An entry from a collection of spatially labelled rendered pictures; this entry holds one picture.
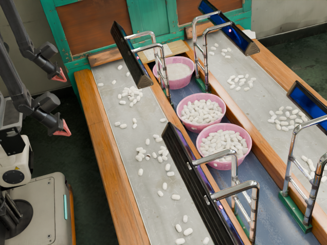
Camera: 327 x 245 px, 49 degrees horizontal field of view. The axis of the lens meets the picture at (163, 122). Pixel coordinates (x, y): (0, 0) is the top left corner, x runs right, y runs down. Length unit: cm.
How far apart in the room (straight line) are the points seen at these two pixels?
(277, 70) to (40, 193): 165
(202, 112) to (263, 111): 32
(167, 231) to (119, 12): 142
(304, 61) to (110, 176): 251
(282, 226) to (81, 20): 163
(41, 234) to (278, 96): 155
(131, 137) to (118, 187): 34
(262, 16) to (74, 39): 199
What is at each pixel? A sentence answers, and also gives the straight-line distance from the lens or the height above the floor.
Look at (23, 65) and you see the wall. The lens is 346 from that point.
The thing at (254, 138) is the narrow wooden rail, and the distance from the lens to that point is 180.
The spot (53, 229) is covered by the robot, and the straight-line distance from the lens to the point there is 226.
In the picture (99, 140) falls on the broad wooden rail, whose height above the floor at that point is 76.
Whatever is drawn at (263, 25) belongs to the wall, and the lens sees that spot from 378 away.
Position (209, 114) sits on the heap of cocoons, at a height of 73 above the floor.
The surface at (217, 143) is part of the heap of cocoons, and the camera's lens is 181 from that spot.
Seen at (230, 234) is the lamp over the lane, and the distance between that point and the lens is 108.
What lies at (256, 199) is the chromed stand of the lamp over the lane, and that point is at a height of 103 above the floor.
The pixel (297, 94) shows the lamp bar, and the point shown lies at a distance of 156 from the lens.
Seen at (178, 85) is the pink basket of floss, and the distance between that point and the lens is 224.
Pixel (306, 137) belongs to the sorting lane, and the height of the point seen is 74.
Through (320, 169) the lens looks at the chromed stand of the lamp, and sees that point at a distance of 132.
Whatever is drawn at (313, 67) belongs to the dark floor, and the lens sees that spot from 366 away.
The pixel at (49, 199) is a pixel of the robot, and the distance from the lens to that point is 241.
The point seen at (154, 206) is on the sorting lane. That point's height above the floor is 74.
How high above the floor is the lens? 205
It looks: 42 degrees down
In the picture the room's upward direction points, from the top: 10 degrees counter-clockwise
